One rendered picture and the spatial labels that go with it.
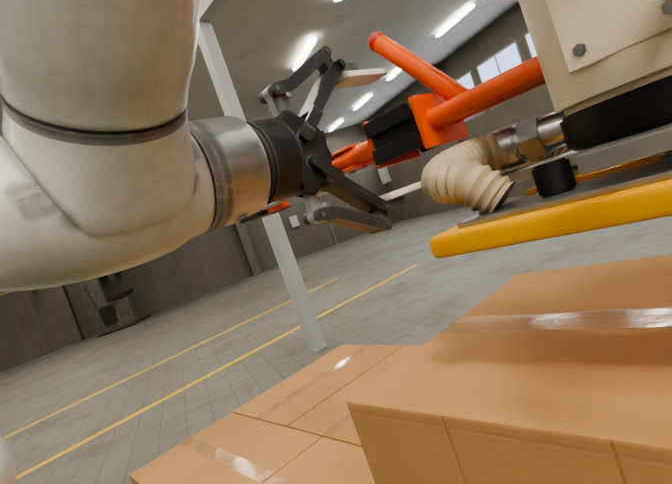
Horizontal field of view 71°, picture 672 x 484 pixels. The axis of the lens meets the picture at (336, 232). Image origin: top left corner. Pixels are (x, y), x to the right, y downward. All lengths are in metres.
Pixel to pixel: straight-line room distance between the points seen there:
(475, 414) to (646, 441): 0.12
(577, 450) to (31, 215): 0.37
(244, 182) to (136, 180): 0.09
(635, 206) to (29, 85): 0.34
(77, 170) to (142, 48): 0.08
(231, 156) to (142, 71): 0.12
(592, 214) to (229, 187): 0.25
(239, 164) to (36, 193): 0.14
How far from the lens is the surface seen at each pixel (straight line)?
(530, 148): 0.49
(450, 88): 0.54
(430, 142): 0.52
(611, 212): 0.34
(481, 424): 0.41
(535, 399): 0.42
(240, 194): 0.37
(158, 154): 0.30
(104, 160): 0.29
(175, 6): 0.27
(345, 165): 0.63
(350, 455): 1.31
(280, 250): 4.19
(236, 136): 0.38
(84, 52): 0.26
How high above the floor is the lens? 1.14
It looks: 2 degrees down
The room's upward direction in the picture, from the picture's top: 19 degrees counter-clockwise
